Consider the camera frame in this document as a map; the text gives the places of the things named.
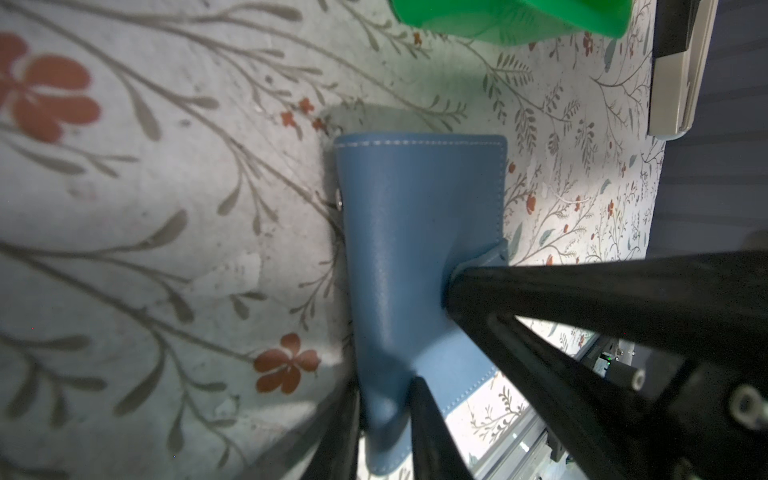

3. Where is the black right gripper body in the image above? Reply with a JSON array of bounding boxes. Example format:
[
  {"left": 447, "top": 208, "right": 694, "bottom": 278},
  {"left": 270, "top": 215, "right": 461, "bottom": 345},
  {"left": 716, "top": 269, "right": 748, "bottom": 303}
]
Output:
[{"left": 629, "top": 348, "right": 767, "bottom": 479}]

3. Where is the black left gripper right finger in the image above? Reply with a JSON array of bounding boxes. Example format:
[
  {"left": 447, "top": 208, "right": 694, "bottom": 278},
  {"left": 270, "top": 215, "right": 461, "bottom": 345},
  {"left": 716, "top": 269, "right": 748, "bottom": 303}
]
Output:
[{"left": 408, "top": 377, "right": 473, "bottom": 480}]

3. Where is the blue leather card holder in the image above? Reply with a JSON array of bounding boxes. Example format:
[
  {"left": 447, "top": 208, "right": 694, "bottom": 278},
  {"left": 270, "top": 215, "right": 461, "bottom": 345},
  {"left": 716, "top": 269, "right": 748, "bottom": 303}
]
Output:
[{"left": 334, "top": 132, "right": 508, "bottom": 476}]

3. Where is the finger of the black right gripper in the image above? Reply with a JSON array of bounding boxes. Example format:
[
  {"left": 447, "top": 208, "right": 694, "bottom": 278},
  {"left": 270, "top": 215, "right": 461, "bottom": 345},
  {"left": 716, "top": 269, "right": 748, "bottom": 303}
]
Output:
[
  {"left": 461, "top": 314, "right": 690, "bottom": 479},
  {"left": 445, "top": 251, "right": 767, "bottom": 372}
]

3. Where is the beige black stapler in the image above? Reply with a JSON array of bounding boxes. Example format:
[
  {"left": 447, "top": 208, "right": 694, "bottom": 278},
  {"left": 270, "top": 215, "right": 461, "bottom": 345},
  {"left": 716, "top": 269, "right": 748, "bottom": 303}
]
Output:
[{"left": 648, "top": 0, "right": 719, "bottom": 141}]

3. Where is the green plastic card tray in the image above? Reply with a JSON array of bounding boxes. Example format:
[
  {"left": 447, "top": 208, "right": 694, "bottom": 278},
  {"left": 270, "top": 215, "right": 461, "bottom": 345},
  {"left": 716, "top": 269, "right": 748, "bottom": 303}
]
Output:
[{"left": 391, "top": 0, "right": 633, "bottom": 46}]

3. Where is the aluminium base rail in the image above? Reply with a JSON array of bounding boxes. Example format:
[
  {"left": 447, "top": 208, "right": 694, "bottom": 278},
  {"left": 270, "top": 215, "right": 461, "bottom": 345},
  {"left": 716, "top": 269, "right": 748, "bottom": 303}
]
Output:
[{"left": 471, "top": 335, "right": 636, "bottom": 480}]

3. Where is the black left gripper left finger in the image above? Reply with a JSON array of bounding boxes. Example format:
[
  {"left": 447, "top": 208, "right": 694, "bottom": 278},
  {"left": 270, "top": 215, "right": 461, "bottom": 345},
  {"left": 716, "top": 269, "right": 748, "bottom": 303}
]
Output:
[{"left": 301, "top": 377, "right": 362, "bottom": 480}]

